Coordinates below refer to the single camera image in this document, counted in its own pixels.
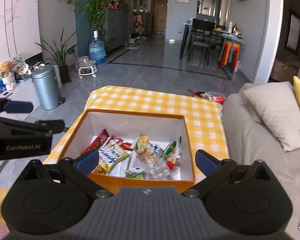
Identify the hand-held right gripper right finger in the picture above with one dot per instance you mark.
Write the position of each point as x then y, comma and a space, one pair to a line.
206, 162

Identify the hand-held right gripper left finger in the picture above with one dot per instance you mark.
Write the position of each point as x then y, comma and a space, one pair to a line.
87, 161

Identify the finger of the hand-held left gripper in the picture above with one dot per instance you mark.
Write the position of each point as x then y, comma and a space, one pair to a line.
17, 106
45, 125

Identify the yellow white snack packet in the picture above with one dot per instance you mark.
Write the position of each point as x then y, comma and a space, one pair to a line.
110, 157

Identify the red silver snack packet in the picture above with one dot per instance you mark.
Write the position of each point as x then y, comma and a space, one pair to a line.
97, 140

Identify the clear packet red label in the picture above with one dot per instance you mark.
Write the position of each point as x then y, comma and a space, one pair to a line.
173, 155

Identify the small dark green snack packet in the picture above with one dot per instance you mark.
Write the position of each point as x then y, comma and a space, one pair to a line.
135, 173

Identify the clear packet of round biscuits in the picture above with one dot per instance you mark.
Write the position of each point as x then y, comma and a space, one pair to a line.
157, 173

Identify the clear bread bag blue label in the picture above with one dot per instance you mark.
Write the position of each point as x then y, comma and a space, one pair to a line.
150, 157

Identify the clear packet yellow chips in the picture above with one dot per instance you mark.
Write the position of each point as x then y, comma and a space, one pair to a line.
143, 141

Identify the orange cardboard box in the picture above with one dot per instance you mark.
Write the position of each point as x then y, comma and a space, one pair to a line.
140, 122

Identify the white low console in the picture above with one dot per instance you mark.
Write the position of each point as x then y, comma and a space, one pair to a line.
25, 92

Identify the grey metal trash can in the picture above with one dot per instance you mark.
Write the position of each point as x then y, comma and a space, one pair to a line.
46, 87

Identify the brown plush bear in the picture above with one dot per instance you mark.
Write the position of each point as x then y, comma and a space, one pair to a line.
5, 68

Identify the round printed fan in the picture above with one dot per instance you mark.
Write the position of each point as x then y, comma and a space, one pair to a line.
18, 62

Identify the tall white box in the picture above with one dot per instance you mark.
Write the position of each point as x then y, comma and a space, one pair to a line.
57, 76

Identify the grey sofa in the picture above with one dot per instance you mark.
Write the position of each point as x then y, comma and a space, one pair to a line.
252, 142

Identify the long-leaf potted plant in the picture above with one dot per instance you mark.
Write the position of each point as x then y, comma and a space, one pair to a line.
65, 76

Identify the bin with red packets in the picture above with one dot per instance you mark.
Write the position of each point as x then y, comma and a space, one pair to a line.
210, 96

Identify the pink white rolling stool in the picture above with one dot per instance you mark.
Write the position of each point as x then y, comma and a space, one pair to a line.
86, 67

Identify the yellow checked tablecloth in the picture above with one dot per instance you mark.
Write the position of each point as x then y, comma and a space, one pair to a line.
152, 100

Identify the grey pillow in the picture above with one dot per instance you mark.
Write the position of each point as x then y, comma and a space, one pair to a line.
275, 112

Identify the blue water bottle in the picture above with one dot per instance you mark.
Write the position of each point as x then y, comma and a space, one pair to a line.
97, 51

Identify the stack of coloured plastic stools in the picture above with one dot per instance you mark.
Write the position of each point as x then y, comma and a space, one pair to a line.
230, 52

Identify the dark grey cabinet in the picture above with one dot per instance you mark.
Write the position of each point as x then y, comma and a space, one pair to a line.
117, 30

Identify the pothos plant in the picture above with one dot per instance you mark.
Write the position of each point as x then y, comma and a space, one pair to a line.
96, 12

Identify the glass dining table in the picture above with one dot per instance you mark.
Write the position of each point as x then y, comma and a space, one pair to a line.
230, 33

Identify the black dining chair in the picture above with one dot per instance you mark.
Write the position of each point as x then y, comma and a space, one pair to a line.
202, 25

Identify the brown wooden door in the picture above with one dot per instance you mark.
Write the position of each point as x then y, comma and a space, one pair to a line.
158, 11

